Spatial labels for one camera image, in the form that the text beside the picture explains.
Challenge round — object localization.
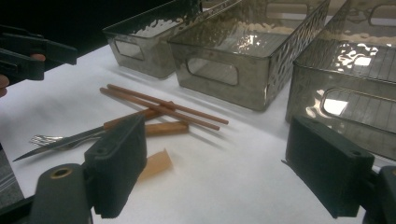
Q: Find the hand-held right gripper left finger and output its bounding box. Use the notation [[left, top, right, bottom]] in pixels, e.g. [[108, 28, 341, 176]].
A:
[[83, 115, 149, 219]]

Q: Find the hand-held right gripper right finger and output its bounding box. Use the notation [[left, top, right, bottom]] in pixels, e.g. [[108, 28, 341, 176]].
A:
[[281, 115, 376, 219]]

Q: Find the wooden-handled steel knife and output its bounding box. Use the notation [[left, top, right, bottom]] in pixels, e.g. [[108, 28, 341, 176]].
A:
[[12, 101, 177, 162]]

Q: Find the wooden-handled steel fork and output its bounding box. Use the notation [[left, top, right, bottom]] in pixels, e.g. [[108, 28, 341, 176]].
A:
[[29, 120, 191, 150]]

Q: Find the smoky clear plastic bin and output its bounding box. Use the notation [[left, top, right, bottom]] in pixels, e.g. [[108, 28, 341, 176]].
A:
[[285, 0, 396, 161], [102, 0, 241, 79], [167, 0, 331, 112]]

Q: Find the brown wooden chopstick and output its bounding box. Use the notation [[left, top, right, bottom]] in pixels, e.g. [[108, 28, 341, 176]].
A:
[[106, 83, 230, 126], [99, 87, 221, 132]]

